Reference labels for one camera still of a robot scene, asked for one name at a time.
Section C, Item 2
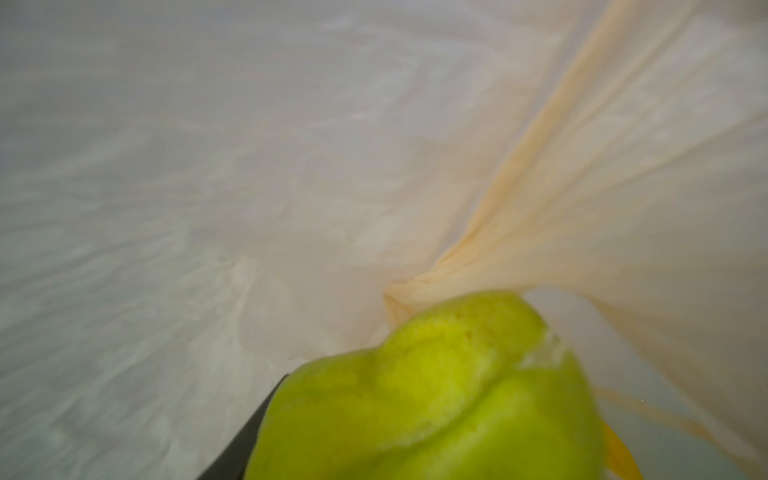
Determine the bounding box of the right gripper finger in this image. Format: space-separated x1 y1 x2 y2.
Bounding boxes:
197 374 288 480

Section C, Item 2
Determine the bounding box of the green fake pear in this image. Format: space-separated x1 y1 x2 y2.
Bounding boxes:
245 291 605 479

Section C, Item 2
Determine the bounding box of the translucent beige plastic bag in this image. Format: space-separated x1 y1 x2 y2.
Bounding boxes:
1 1 767 479

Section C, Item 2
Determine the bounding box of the yellow fake banana bunch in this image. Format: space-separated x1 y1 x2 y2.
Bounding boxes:
602 423 643 480

